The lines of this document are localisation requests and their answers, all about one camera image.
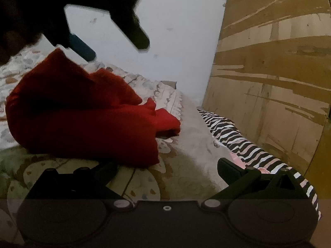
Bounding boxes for worn wooden board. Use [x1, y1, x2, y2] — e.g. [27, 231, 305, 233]
[203, 0, 331, 184]

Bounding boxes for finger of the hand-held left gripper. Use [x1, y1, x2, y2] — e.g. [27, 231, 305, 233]
[68, 33, 97, 62]
[111, 7, 151, 51]

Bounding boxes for beige bed sheet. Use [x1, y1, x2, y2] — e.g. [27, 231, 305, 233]
[155, 81, 233, 199]

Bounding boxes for zebra striped cloth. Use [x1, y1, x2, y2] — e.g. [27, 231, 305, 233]
[197, 107, 323, 221]

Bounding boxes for floral printed blanket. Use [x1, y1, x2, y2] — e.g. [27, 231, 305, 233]
[0, 46, 223, 242]

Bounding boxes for red knit sweater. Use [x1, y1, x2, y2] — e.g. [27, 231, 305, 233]
[5, 48, 181, 167]

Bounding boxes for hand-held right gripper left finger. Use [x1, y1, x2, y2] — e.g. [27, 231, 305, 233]
[27, 160, 132, 209]

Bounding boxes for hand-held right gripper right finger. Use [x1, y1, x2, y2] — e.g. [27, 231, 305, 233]
[202, 157, 311, 209]

